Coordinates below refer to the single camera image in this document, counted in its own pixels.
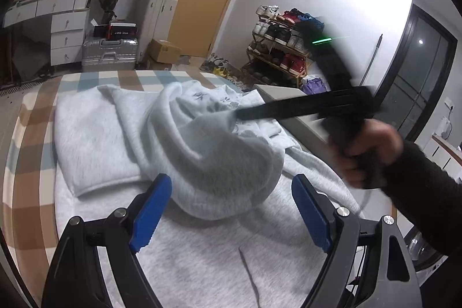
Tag grey metal pole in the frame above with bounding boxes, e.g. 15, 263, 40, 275
361, 34, 383, 89

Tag black and red flat box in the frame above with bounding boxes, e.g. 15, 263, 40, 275
94, 22, 138, 41

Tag dark wrapped flower bouquet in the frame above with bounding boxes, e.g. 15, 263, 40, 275
94, 0, 120, 25

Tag dark glass door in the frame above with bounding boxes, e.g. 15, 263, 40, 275
372, 4, 458, 143

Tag white upright suitcase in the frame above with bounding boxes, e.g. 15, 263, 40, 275
138, 0, 179, 58

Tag white cabinet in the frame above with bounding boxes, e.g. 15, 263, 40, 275
422, 134, 462, 183

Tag pile of loose shoes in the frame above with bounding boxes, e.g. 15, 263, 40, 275
200, 53, 249, 89

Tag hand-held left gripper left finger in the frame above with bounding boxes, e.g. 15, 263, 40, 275
41, 174, 173, 308

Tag grey storage box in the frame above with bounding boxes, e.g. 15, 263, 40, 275
253, 84, 362, 152

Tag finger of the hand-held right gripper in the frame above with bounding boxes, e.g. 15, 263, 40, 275
248, 86, 377, 114
234, 101, 377, 122

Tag person's right forearm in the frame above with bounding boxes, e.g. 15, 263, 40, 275
379, 141, 462, 280

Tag silver hard suitcase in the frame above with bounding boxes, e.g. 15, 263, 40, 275
81, 37, 139, 73

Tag checkered blanket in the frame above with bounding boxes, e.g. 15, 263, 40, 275
2, 70, 249, 308

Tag person's right hand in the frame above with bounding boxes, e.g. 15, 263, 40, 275
330, 120, 405, 189

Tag brown cardboard box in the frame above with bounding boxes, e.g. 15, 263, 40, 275
149, 38, 182, 64

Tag white drawer dresser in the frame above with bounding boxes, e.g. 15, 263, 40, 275
3, 0, 91, 67

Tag purple bag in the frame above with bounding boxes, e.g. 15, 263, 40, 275
301, 75, 328, 96

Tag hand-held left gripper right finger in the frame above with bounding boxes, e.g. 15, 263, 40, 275
292, 174, 423, 308

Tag wooden shoe rack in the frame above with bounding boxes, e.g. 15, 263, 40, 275
247, 7, 325, 87

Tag light grey hoodie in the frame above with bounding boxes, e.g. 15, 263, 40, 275
54, 81, 365, 308

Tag rows of assorted sneakers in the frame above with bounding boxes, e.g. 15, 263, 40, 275
248, 5, 323, 72

